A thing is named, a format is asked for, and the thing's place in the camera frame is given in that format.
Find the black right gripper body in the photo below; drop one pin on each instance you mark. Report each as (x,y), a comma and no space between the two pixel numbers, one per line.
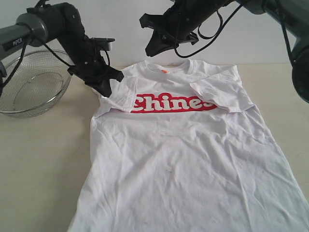
(177,24)

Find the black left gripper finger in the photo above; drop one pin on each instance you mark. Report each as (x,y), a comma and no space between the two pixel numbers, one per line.
(112,73)
(102,87)

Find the white t-shirt red print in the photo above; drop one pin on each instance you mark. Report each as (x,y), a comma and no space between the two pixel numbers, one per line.
(184,149)

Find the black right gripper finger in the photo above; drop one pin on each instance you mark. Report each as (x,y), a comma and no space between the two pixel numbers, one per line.
(152,21)
(160,42)

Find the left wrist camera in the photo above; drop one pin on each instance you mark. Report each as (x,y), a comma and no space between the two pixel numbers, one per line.
(103,44)

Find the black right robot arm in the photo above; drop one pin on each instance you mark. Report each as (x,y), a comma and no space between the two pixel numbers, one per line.
(239,31)

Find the metal mesh basket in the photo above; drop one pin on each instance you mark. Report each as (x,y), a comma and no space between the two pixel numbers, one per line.
(37,85)

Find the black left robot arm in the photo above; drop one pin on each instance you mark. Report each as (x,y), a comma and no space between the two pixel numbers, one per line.
(44,23)

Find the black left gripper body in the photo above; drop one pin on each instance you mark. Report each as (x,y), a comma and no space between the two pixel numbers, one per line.
(88,64)

